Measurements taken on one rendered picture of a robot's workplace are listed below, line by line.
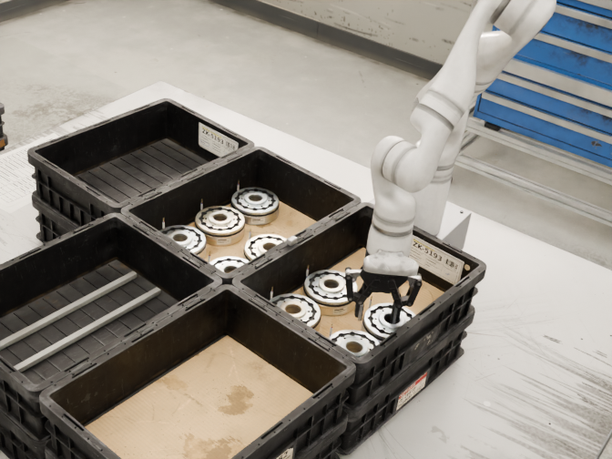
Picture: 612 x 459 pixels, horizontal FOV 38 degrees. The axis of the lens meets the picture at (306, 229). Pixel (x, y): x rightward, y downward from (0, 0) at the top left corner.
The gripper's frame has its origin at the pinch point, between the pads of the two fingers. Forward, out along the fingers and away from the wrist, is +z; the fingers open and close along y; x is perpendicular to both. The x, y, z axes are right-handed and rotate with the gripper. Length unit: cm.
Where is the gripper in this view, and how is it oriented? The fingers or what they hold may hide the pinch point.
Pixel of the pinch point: (377, 312)
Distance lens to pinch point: 163.5
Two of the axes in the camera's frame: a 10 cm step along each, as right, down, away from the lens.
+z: -0.9, 8.3, 5.6
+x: -0.3, 5.6, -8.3
